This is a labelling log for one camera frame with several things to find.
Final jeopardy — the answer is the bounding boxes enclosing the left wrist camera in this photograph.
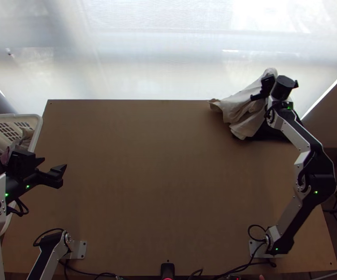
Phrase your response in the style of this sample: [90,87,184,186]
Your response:
[10,149,36,169]

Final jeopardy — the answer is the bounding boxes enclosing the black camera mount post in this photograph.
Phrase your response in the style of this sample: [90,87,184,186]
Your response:
[160,262,175,280]

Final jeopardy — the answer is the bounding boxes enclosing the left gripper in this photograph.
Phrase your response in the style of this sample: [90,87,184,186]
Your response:
[25,157,68,190]

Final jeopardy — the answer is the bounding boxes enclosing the black cable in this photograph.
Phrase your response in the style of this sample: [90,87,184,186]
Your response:
[186,224,277,280]
[33,228,66,248]
[59,258,120,280]
[8,198,29,217]

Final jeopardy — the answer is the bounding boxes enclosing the heap of clothes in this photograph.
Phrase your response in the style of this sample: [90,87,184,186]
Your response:
[0,126,35,165]

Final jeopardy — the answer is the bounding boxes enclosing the white t-shirt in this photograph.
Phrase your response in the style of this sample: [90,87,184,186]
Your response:
[208,67,278,141]

